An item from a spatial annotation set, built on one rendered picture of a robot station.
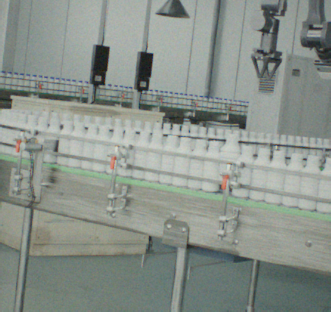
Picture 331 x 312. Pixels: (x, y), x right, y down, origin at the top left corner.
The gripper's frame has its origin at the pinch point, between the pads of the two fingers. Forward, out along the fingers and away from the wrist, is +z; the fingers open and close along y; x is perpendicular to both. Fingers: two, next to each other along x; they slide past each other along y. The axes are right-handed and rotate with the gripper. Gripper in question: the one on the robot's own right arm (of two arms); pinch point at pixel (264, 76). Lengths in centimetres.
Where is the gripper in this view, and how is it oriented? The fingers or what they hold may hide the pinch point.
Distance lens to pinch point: 305.1
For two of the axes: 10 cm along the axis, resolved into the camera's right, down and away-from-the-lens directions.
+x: 8.2, 1.3, -5.6
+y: -5.6, -0.3, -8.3
